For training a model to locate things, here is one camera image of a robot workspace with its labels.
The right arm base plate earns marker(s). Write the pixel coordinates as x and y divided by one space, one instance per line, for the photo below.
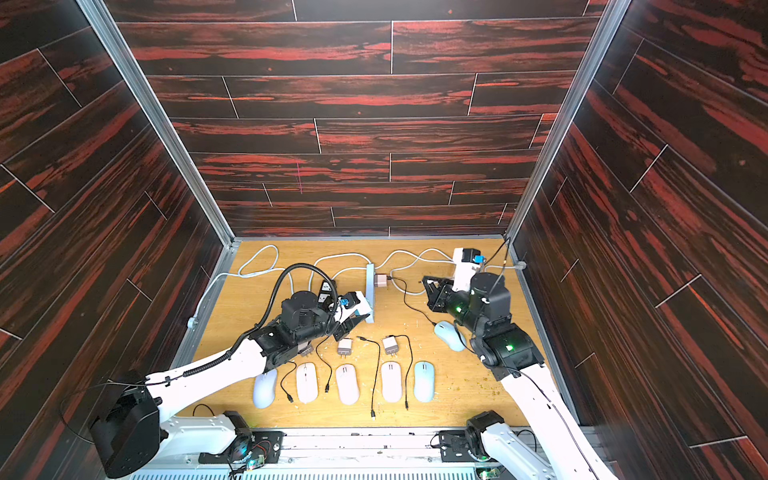
453 446

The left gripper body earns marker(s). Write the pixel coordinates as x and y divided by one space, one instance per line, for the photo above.
321 322

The black power strip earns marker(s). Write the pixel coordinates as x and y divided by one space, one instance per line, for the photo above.
325 291

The white mouse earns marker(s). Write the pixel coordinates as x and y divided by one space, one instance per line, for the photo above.
264 390

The light blue mouse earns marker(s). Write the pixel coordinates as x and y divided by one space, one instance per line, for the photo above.
448 334
424 381

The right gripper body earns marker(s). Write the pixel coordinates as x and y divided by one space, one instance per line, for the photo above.
444 296

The pink mouse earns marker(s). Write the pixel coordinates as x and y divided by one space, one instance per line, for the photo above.
348 390
392 381
306 382

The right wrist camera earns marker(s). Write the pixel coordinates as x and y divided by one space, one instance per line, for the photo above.
468 262

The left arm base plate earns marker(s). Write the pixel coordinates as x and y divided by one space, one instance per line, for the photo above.
257 448

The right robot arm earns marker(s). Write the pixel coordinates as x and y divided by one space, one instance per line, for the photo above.
515 361

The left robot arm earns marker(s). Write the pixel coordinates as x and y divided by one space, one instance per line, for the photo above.
129 426

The white power strip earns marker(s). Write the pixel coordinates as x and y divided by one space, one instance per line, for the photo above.
370 290

